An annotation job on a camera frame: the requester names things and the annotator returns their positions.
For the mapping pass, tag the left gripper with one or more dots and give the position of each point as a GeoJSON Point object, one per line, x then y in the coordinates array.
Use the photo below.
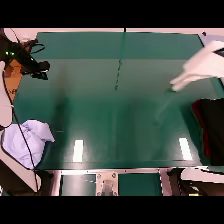
{"type": "Point", "coordinates": [40, 68]}

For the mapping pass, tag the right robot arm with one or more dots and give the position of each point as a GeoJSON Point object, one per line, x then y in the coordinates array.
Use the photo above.
{"type": "Point", "coordinates": [206, 65]}

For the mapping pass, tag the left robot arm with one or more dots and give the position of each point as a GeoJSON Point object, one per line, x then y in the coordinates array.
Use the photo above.
{"type": "Point", "coordinates": [4, 100]}

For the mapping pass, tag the lavender garment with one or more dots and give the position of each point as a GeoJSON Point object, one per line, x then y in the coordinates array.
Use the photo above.
{"type": "Point", "coordinates": [25, 143]}

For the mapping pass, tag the black garment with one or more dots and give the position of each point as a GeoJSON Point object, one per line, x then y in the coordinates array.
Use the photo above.
{"type": "Point", "coordinates": [215, 130]}

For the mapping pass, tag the silver frame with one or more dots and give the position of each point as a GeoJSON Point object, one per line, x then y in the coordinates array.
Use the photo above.
{"type": "Point", "coordinates": [107, 185]}

